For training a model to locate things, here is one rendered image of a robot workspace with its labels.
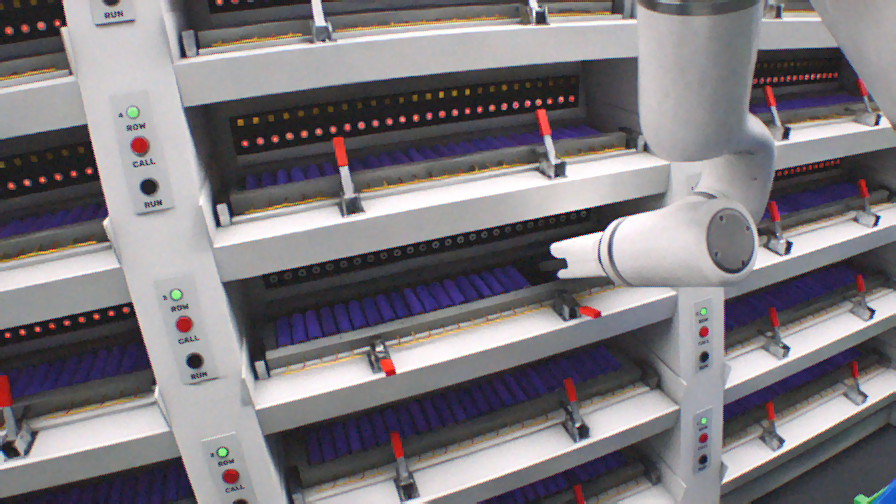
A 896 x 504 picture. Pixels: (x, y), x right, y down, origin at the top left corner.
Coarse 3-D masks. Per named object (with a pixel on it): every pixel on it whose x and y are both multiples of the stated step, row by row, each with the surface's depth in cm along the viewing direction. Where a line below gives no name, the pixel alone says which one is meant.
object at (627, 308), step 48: (528, 240) 83; (288, 288) 72; (624, 288) 75; (672, 288) 74; (480, 336) 67; (528, 336) 66; (576, 336) 69; (288, 384) 60; (336, 384) 60; (384, 384) 61; (432, 384) 64
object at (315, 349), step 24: (528, 288) 72; (552, 288) 71; (576, 288) 73; (432, 312) 68; (456, 312) 68; (480, 312) 69; (528, 312) 69; (336, 336) 64; (360, 336) 64; (384, 336) 65; (408, 336) 66; (288, 360) 62
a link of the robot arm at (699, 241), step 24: (696, 192) 51; (648, 216) 52; (672, 216) 47; (696, 216) 44; (720, 216) 44; (744, 216) 45; (624, 240) 53; (648, 240) 50; (672, 240) 46; (696, 240) 43; (720, 240) 44; (744, 240) 44; (624, 264) 54; (648, 264) 50; (672, 264) 47; (696, 264) 44; (720, 264) 44; (744, 264) 45
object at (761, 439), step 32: (864, 352) 110; (800, 384) 100; (832, 384) 101; (864, 384) 101; (736, 416) 95; (768, 416) 89; (800, 416) 95; (832, 416) 94; (864, 416) 98; (736, 448) 90; (768, 448) 89; (800, 448) 91; (736, 480) 86
